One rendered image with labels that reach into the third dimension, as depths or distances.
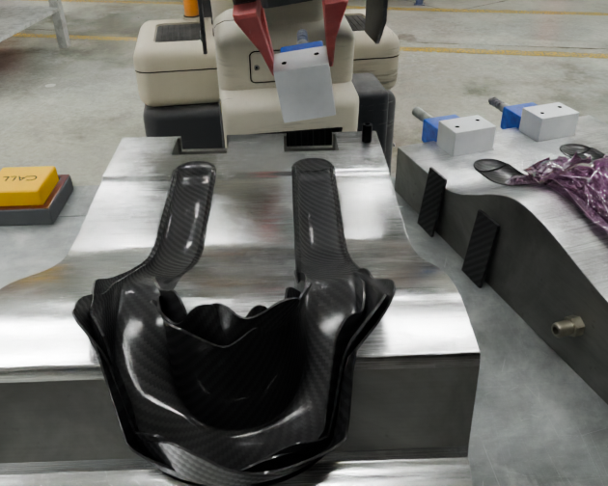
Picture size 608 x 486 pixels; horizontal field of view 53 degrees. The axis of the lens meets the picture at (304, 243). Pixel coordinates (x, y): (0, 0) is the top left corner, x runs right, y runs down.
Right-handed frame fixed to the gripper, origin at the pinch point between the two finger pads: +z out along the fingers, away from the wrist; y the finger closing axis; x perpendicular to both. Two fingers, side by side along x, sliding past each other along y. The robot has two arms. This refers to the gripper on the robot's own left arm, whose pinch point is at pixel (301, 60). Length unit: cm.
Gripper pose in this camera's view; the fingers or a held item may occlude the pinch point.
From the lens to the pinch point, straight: 59.5
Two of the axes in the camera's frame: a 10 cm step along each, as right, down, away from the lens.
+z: 1.6, 7.2, 6.7
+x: -0.4, -6.7, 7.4
